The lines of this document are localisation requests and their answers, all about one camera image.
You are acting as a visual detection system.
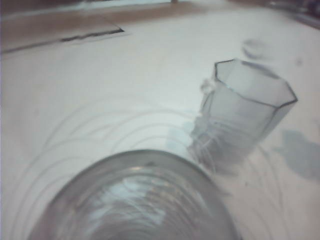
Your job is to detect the large clear water drop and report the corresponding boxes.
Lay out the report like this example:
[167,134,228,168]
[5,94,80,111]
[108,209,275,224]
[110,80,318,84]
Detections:
[241,38,266,59]

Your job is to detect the octagonal clear glass cup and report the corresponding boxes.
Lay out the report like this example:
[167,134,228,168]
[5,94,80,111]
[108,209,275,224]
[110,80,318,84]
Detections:
[186,58,299,174]

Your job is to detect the white desk cable cover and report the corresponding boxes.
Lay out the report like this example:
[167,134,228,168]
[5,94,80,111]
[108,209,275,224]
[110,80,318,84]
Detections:
[0,14,134,55]

